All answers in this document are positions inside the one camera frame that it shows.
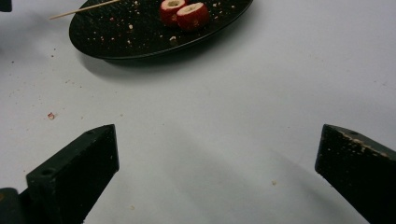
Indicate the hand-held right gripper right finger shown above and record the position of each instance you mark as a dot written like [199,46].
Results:
[361,174]

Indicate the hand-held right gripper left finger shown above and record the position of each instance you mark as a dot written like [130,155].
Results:
[71,177]

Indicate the thin bamboo skewer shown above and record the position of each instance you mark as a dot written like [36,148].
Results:
[84,10]

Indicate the black speckled plate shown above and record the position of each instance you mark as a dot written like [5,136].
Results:
[130,37]

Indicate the red hawthorn piece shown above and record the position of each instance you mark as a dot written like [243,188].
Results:
[168,14]
[193,17]

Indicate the small red crumb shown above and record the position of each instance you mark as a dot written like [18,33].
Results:
[50,115]

